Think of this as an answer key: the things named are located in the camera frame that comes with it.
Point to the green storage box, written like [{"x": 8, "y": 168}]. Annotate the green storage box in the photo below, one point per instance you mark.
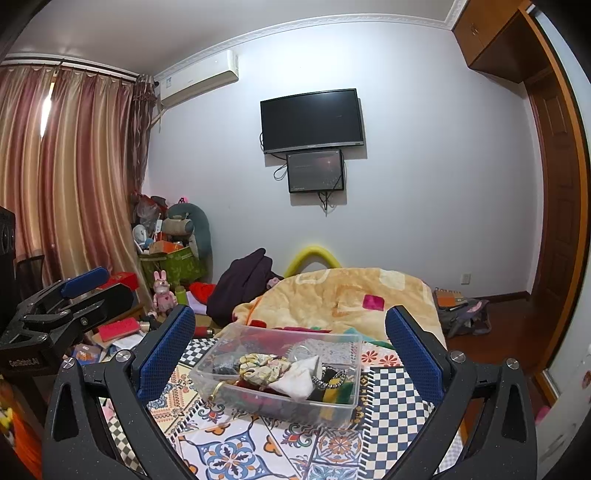
[{"x": 178, "y": 270}]

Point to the wooden door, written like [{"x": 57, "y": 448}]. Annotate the wooden door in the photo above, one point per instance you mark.
[{"x": 554, "y": 230}]

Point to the red book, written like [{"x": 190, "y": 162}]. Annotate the red book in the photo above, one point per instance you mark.
[{"x": 117, "y": 330}]

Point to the white air conditioner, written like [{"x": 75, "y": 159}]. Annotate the white air conditioner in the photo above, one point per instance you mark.
[{"x": 198, "y": 78}]

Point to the floral scrunchie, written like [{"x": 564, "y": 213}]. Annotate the floral scrunchie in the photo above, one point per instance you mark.
[{"x": 263, "y": 367}]

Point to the red pillow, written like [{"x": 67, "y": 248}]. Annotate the red pillow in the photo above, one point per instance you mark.
[{"x": 203, "y": 290}]

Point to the grey plush toy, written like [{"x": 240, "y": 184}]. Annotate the grey plush toy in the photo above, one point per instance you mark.
[{"x": 182, "y": 226}]

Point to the striped brown curtain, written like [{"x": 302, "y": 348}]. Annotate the striped brown curtain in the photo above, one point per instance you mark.
[{"x": 69, "y": 184}]

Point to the dark jacket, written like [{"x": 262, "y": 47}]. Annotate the dark jacket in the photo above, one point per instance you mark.
[{"x": 244, "y": 286}]

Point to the yellow fleece blanket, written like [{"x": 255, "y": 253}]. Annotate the yellow fleece blanket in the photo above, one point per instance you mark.
[{"x": 332, "y": 295}]

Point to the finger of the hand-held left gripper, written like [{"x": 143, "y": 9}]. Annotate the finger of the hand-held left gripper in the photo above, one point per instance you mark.
[
  {"x": 101, "y": 307},
  {"x": 85, "y": 282}
]

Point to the clear plastic storage box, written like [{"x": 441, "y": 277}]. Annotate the clear plastic storage box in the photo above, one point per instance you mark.
[{"x": 231, "y": 406}]

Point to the grey purple backpack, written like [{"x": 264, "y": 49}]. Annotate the grey purple backpack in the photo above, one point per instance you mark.
[{"x": 466, "y": 318}]

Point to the pink rabbit doll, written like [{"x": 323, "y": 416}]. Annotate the pink rabbit doll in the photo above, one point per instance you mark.
[{"x": 164, "y": 295}]

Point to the red bottle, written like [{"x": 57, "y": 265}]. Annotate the red bottle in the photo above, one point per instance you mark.
[{"x": 203, "y": 332}]

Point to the wall socket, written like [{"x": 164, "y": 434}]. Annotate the wall socket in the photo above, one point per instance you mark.
[{"x": 467, "y": 278}]

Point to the spiral notebook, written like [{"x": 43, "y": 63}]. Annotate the spiral notebook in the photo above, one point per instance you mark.
[{"x": 450, "y": 297}]

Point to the yellow foam tube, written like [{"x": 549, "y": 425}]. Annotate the yellow foam tube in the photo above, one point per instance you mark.
[{"x": 314, "y": 254}]

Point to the red cloth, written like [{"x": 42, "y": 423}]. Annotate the red cloth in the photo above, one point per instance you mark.
[{"x": 251, "y": 394}]

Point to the patterned bed sheet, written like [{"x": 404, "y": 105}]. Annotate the patterned bed sheet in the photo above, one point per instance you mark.
[{"x": 277, "y": 452}]

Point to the black wall television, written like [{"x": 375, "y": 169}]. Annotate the black wall television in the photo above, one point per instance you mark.
[{"x": 311, "y": 120}]

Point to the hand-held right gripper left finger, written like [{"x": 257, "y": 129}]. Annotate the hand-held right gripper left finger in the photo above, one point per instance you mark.
[{"x": 166, "y": 350}]

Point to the red box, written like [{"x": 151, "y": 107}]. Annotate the red box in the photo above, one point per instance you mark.
[{"x": 122, "y": 280}]

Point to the small black monitor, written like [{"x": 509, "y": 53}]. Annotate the small black monitor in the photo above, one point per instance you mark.
[{"x": 315, "y": 170}]

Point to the orange printed cloth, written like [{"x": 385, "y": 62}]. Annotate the orange printed cloth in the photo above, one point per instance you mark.
[{"x": 16, "y": 424}]

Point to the white cloth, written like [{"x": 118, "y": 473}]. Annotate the white cloth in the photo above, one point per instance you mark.
[{"x": 298, "y": 376}]

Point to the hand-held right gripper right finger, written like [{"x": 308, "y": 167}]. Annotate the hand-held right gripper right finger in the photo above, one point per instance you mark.
[{"x": 415, "y": 357}]

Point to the yellow green sponge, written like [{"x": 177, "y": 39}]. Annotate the yellow green sponge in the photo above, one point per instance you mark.
[{"x": 339, "y": 392}]

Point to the blue booklet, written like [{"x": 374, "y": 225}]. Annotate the blue booklet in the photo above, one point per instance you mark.
[{"x": 87, "y": 357}]

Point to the green bottle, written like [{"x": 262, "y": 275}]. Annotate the green bottle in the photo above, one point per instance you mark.
[{"x": 181, "y": 297}]

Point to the wooden overhead cabinet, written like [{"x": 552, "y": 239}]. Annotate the wooden overhead cabinet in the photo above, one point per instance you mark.
[{"x": 494, "y": 32}]

